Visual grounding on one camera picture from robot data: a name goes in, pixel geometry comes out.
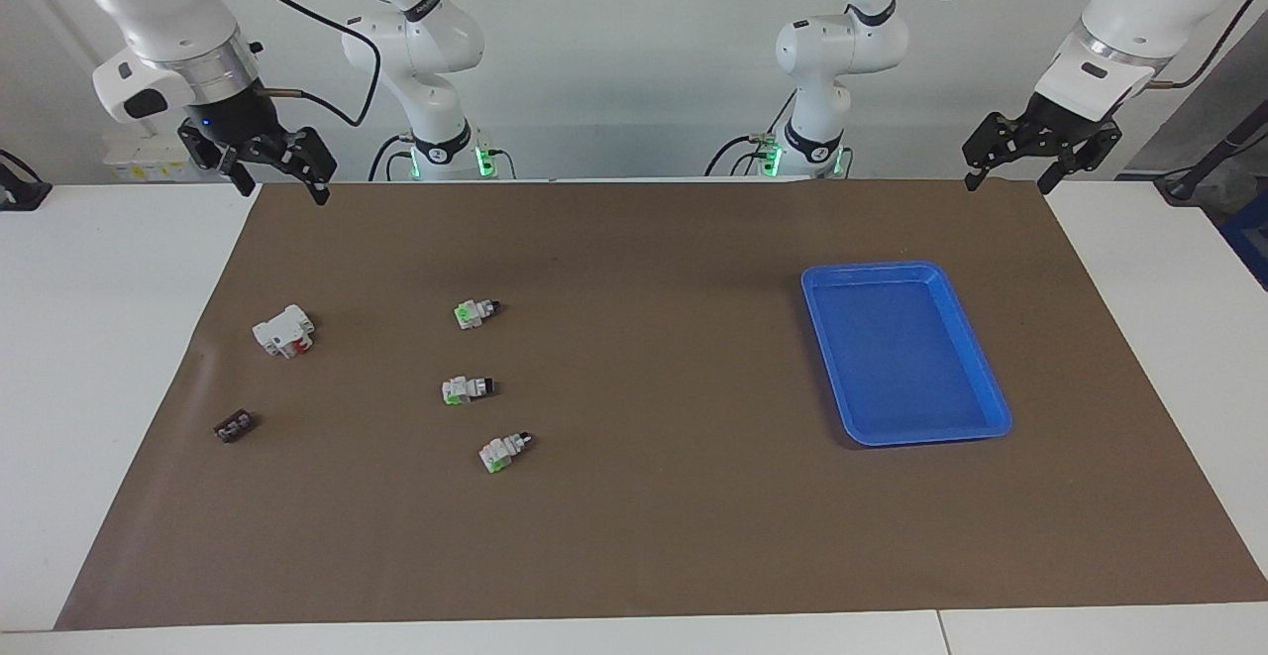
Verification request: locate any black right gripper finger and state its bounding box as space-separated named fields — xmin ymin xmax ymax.
xmin=263 ymin=127 xmax=338 ymax=206
xmin=179 ymin=125 xmax=257 ymax=197

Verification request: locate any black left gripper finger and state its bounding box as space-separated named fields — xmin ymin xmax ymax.
xmin=1038 ymin=122 xmax=1122 ymax=195
xmin=963 ymin=112 xmax=1036 ymax=190

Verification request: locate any black stand with pole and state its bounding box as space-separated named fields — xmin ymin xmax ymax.
xmin=1154 ymin=105 xmax=1268 ymax=205

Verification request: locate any dark grey partition panel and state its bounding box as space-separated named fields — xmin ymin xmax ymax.
xmin=1119 ymin=11 xmax=1268 ymax=180

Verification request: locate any white red circuit breaker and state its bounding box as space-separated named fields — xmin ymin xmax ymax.
xmin=252 ymin=304 xmax=316 ymax=360

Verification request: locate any blue crate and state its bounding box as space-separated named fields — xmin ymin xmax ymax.
xmin=1218 ymin=194 xmax=1268 ymax=289

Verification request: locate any black table clamp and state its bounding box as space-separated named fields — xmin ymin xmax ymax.
xmin=0 ymin=150 xmax=53 ymax=212

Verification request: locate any blue plastic tray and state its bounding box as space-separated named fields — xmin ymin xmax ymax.
xmin=800 ymin=261 xmax=1013 ymax=448

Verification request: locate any brown table mat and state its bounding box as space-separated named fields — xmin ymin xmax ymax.
xmin=54 ymin=179 xmax=1268 ymax=631

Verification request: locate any black right base cable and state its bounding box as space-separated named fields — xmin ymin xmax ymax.
xmin=369 ymin=135 xmax=412 ymax=182

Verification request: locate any black base cable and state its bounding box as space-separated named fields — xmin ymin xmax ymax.
xmin=369 ymin=135 xmax=412 ymax=182
xmin=705 ymin=90 xmax=795 ymax=178

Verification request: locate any white wall socket box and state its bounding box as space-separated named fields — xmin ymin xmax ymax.
xmin=104 ymin=133 xmax=214 ymax=182

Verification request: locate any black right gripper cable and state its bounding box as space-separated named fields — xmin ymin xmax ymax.
xmin=208 ymin=0 xmax=383 ymax=129

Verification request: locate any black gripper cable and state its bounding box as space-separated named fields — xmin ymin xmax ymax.
xmin=1149 ymin=0 xmax=1268 ymax=91
xmin=208 ymin=0 xmax=383 ymax=129

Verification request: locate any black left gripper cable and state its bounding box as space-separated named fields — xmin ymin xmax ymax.
xmin=1149 ymin=0 xmax=1268 ymax=91

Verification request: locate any black left base cable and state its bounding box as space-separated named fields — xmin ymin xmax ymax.
xmin=705 ymin=90 xmax=795 ymax=178

